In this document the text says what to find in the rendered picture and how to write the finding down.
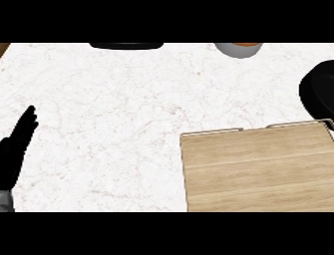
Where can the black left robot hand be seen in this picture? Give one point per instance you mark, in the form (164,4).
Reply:
(7,156)

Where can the wooden tray with metal rim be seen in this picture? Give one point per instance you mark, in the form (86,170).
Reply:
(266,169)

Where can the black pot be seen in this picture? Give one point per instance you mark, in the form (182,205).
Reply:
(331,94)

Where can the black flat object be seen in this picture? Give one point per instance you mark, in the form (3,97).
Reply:
(126,46)

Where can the grey cup with orange content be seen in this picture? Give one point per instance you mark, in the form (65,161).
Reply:
(238,50)

